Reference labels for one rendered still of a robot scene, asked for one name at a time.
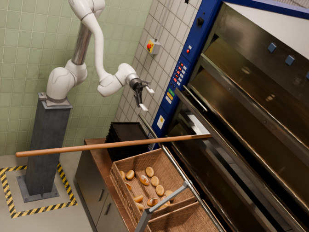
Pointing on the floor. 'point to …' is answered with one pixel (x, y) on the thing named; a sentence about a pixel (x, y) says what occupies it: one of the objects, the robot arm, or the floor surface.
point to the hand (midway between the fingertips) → (148, 101)
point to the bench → (101, 190)
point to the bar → (174, 191)
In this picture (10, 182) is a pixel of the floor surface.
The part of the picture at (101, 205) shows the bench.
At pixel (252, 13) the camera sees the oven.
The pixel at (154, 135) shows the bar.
